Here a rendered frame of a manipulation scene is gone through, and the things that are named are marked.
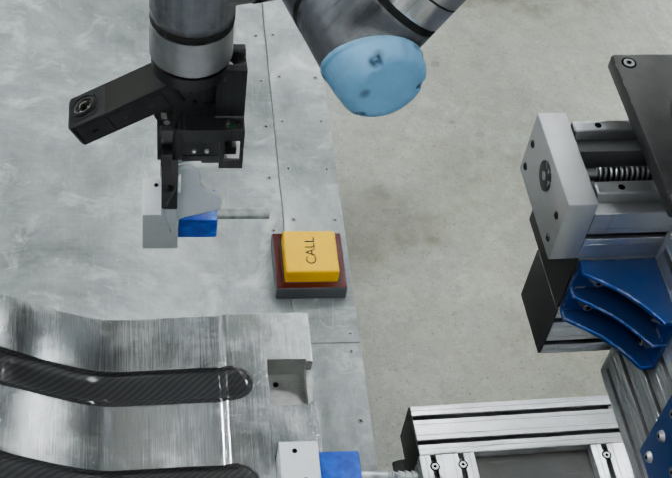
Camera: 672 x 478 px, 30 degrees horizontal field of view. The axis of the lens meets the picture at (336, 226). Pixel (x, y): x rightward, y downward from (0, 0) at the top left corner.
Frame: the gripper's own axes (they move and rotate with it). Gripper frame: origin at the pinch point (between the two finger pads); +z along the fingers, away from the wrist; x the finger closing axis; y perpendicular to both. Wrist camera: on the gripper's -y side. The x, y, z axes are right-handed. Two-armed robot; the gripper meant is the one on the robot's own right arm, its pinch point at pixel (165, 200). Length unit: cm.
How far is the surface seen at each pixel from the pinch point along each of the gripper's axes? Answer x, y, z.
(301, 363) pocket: -15.7, 13.2, 6.8
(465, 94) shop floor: 116, 70, 95
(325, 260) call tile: 1.0, 17.8, 11.3
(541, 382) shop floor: 38, 71, 95
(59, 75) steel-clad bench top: 34.5, -12.7, 14.9
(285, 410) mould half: -21.6, 11.1, 6.0
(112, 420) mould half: -21.8, -5.2, 6.6
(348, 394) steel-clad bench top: -14.2, 19.1, 15.0
